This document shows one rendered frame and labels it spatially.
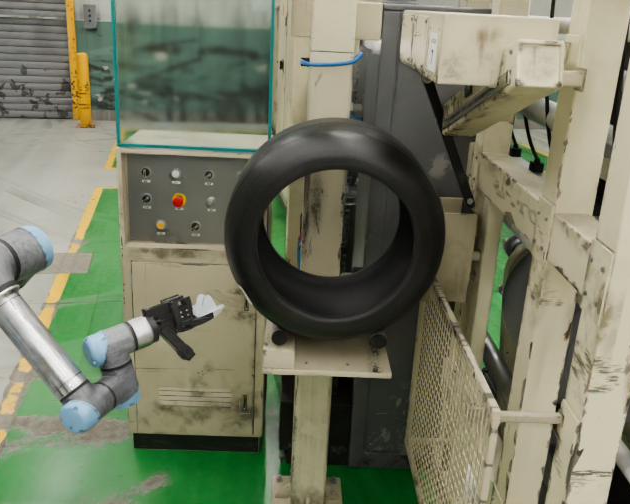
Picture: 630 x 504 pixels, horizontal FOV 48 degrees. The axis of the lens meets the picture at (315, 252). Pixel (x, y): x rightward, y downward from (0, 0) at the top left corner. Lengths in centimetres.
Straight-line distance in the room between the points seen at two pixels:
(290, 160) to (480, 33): 55
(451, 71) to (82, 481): 213
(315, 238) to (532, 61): 102
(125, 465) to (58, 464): 26
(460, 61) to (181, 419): 196
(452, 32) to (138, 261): 160
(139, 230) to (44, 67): 851
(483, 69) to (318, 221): 88
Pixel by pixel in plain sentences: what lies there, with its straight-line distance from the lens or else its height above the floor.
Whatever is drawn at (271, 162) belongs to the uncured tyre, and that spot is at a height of 140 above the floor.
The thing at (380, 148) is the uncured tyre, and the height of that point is 145.
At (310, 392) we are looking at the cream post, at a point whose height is 51.
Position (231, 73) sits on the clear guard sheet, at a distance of 254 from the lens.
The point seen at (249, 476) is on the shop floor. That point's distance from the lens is 295.
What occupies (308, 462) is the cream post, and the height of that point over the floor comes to 22.
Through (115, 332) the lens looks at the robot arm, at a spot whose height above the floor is 104.
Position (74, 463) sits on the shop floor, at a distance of 310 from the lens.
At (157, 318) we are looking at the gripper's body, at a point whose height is 104.
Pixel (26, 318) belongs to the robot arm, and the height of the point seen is 110.
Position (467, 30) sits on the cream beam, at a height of 175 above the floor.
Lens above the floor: 179
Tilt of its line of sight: 19 degrees down
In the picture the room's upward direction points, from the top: 3 degrees clockwise
